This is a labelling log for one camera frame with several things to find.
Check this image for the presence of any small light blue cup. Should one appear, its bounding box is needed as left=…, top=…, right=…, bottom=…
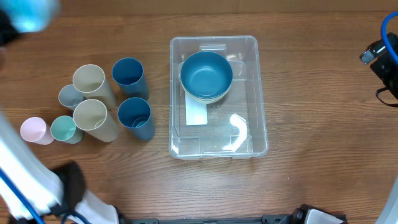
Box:
left=1, top=0, right=60, bottom=33

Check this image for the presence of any small pink cup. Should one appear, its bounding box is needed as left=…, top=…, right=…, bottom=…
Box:
left=20, top=117, right=55, bottom=145

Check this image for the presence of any blue bowl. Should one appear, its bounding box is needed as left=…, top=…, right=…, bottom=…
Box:
left=180, top=51, right=233, bottom=100

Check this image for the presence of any cream bowl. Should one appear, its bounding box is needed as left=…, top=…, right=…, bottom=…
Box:
left=180, top=77, right=233, bottom=104

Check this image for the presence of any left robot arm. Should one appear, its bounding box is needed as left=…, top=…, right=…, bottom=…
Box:
left=1, top=115, right=125, bottom=223

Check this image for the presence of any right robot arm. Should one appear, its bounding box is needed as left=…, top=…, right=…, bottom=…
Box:
left=359, top=39, right=397, bottom=224

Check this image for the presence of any small grey cup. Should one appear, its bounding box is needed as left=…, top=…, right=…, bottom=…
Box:
left=58, top=84, right=86, bottom=111

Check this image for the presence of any tall beige cup, rear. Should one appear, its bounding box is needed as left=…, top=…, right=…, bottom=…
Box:
left=72, top=64, right=117, bottom=110

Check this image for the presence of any tall beige cup,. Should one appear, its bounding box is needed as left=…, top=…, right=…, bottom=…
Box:
left=73, top=99, right=119, bottom=142
left=72, top=64, right=117, bottom=110

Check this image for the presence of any small mint green cup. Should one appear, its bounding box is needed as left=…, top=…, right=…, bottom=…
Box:
left=50, top=115, right=83, bottom=144

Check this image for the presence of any tall beige cup, front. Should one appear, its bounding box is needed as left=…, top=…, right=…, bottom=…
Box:
left=73, top=99, right=119, bottom=142

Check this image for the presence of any tall dark blue cup, rear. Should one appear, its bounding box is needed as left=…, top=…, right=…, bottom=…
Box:
left=112, top=57, right=149, bottom=101

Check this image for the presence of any tall dark blue cup,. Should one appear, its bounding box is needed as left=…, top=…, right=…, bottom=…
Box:
left=118, top=97, right=155, bottom=141
left=112, top=57, right=149, bottom=101

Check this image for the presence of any tall dark blue cup, front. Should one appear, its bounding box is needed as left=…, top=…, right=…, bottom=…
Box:
left=118, top=97, right=155, bottom=141

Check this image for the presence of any clear plastic storage bin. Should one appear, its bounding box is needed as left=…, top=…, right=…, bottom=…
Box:
left=169, top=35, right=268, bottom=159

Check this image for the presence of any white label in bin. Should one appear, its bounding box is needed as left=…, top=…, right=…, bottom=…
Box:
left=185, top=93, right=208, bottom=126

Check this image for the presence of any black rail at table edge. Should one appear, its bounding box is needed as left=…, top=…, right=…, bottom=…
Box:
left=118, top=203, right=348, bottom=224

